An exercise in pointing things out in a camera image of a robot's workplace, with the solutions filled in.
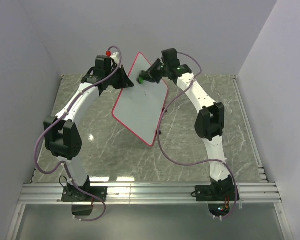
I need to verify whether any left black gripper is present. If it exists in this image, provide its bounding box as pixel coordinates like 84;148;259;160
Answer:
108;67;135;92

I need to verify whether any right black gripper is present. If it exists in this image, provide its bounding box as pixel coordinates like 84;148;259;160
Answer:
138;60;168;85

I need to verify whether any green whiteboard eraser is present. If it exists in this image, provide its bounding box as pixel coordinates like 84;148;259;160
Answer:
137;77;144;84

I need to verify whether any red framed whiteboard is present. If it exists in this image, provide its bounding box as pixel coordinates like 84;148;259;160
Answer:
112;52;169;147

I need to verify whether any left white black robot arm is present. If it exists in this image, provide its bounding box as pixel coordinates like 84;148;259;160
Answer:
43;51;134;202

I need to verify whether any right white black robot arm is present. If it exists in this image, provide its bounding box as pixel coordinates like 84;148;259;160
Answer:
137;48;238;201

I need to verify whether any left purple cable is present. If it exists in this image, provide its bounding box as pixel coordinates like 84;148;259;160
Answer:
34;45;123;223

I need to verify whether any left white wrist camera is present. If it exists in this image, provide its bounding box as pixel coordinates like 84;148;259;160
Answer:
105;50;121;65

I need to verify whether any aluminium mounting rail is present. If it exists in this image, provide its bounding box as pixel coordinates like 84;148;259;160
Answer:
17;182;282;205

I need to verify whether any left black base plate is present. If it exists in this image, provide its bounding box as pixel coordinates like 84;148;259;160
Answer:
61;185;108;203

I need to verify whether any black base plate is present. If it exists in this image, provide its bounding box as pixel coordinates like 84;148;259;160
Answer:
190;185;240;202
61;185;108;203

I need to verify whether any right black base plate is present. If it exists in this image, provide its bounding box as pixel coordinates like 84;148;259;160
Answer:
190;185;240;202

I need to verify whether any right side aluminium rail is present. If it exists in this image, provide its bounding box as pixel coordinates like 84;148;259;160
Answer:
231;75;269;183

